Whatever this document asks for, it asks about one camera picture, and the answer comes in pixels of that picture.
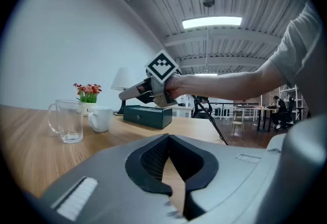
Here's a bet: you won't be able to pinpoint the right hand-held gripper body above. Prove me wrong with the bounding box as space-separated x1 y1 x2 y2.
144 49 182 108

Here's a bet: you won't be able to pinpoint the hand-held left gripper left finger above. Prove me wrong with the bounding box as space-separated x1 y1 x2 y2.
124 133 173 197

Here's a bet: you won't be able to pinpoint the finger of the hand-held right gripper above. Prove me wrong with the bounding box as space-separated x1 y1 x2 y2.
118 78 154 104
130 97 155 105

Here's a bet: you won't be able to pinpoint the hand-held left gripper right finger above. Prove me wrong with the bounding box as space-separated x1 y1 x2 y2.
169 134 220 221

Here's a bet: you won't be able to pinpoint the white cup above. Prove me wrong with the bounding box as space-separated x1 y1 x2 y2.
88 106 113 133

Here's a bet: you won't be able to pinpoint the clear glass mug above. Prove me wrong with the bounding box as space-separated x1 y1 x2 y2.
48 99 84 144

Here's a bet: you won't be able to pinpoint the person's right forearm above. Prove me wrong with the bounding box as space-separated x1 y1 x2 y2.
188 59 291 102

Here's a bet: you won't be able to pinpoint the person's right hand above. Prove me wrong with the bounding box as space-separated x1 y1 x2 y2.
166 74 191 99

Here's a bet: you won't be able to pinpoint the dark green box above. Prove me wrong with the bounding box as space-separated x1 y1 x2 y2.
123 105 173 130

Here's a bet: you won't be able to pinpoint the red flowers in white pot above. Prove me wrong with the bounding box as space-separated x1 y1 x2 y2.
73 83 102 116

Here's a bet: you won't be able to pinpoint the wooden stool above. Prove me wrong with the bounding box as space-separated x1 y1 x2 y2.
231 109 245 133

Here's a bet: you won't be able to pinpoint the ceiling light panel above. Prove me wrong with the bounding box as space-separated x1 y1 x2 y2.
181 16 243 30

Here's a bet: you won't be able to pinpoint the white background table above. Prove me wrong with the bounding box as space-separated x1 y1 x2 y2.
255 106 279 132

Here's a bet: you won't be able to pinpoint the white shelf rack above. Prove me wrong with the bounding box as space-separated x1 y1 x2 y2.
279 84 305 109

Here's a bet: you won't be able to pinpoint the grey t-shirt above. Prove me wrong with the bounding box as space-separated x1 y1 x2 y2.
268 0 324 88

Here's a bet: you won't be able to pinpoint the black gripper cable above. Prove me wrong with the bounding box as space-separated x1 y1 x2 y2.
191 94 228 146

